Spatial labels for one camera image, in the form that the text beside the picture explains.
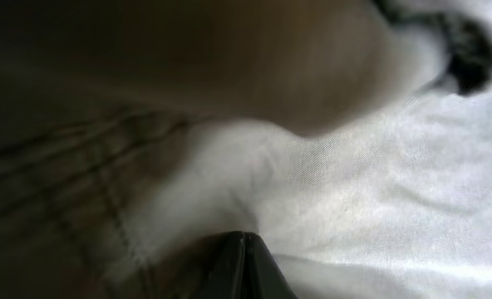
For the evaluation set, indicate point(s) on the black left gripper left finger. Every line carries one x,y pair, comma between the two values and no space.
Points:
225,278

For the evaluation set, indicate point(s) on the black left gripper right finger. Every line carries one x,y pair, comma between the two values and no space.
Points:
262,276

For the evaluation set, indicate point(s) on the grey shorts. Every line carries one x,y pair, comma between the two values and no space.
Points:
354,137

